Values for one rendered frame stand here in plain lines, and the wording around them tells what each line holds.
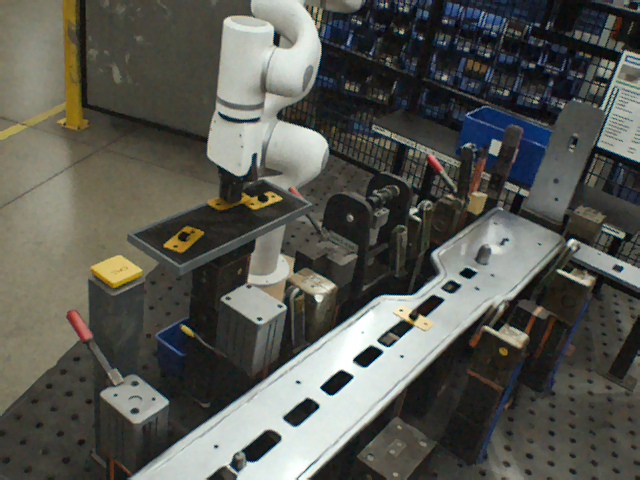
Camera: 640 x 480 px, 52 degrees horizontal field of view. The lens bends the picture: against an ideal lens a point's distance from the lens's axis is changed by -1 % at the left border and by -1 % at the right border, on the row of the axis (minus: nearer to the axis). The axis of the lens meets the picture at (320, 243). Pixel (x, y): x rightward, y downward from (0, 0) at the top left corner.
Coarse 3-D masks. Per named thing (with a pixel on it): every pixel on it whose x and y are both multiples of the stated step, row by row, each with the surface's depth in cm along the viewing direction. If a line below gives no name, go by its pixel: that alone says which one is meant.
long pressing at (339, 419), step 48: (480, 240) 172; (528, 240) 177; (432, 288) 149; (480, 288) 153; (336, 336) 129; (432, 336) 135; (288, 384) 116; (384, 384) 120; (192, 432) 103; (240, 432) 105; (288, 432) 107; (336, 432) 109
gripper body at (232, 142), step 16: (224, 128) 117; (240, 128) 115; (256, 128) 116; (208, 144) 122; (224, 144) 119; (240, 144) 116; (256, 144) 118; (224, 160) 120; (240, 160) 117; (256, 160) 121
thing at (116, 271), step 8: (120, 256) 113; (96, 264) 110; (104, 264) 110; (112, 264) 110; (120, 264) 111; (128, 264) 111; (96, 272) 108; (104, 272) 108; (112, 272) 108; (120, 272) 109; (128, 272) 109; (136, 272) 110; (104, 280) 107; (112, 280) 107; (120, 280) 107; (128, 280) 109
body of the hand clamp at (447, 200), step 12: (444, 204) 176; (432, 216) 179; (444, 216) 177; (456, 216) 175; (432, 228) 180; (444, 228) 179; (456, 228) 179; (432, 240) 182; (444, 240) 180; (420, 276) 189
